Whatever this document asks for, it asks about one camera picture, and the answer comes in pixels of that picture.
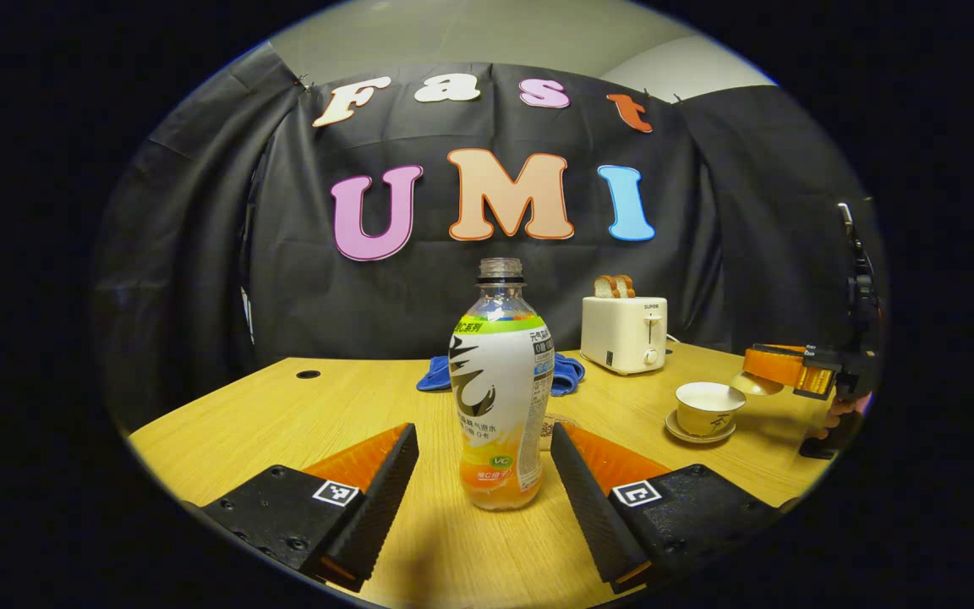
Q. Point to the white toaster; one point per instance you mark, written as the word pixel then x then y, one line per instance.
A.
pixel 622 334

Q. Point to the white ceramic saucer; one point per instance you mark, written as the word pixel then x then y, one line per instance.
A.
pixel 686 433

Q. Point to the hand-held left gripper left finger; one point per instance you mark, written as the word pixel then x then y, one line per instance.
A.
pixel 377 507

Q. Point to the clear plastic water bottle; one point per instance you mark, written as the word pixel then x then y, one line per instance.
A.
pixel 500 389

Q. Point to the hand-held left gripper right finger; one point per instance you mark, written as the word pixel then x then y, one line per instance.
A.
pixel 593 507

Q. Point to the white teacup lid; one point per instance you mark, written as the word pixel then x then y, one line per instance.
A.
pixel 756 386

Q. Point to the black backdrop cloth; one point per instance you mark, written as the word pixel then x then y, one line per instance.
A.
pixel 199 254

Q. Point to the blue towel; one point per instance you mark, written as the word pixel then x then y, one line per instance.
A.
pixel 435 376

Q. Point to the toasted bread slice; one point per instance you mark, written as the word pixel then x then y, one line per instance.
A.
pixel 607 288
pixel 627 286

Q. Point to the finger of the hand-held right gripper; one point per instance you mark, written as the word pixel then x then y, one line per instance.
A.
pixel 779 362

